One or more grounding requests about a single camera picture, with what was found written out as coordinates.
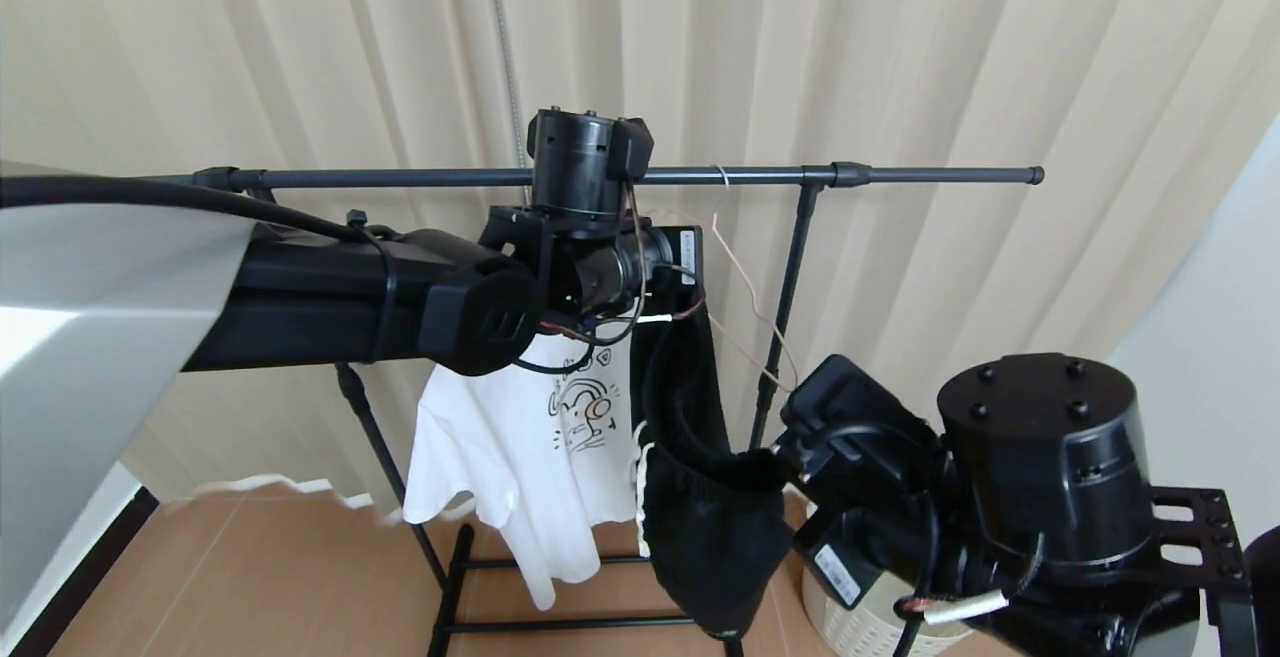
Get silver curtain bead chain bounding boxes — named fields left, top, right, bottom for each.
left=485, top=0, right=533, bottom=208

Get white t-shirt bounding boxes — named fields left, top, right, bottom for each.
left=402, top=332, right=651, bottom=611

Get black clothes rack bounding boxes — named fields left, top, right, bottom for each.
left=130, top=162, right=1046, bottom=657

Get black shorts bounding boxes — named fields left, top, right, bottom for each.
left=630, top=287, right=796, bottom=638

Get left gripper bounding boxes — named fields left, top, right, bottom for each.
left=575, top=225, right=706, bottom=313

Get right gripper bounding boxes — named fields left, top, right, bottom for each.
left=795, top=497, right=1001, bottom=657

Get pink clothes hanger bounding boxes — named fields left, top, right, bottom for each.
left=710, top=165, right=801, bottom=393

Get beige curtain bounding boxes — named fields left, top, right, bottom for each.
left=0, top=0, right=1280, bottom=528

